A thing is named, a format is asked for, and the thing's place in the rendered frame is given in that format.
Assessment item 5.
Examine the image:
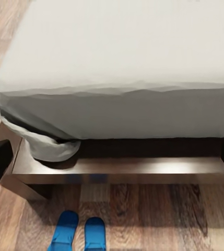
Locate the sandal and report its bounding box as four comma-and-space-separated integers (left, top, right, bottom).
84, 217, 106, 251
48, 211, 79, 251

